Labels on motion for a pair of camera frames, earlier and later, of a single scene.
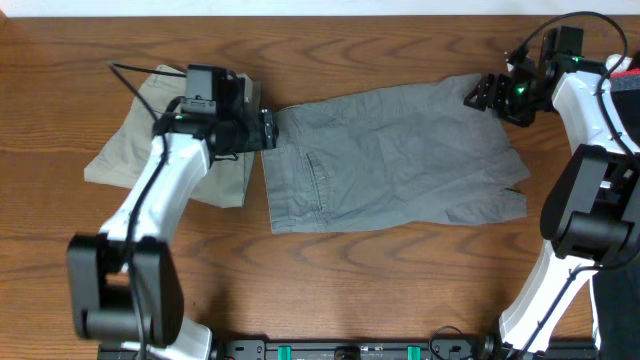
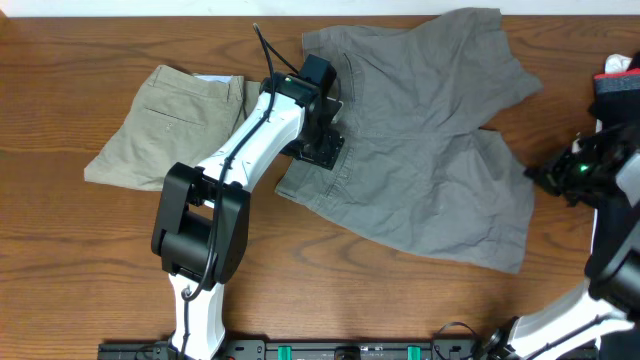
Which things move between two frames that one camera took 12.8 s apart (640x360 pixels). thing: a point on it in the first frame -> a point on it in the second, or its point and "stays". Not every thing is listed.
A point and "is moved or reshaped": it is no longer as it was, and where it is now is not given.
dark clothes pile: [625, 96] stays
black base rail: [354, 350] stays
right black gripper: [490, 93] -> [550, 173]
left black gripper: [261, 135] -> [327, 153]
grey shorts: [404, 157] is moved or reshaped
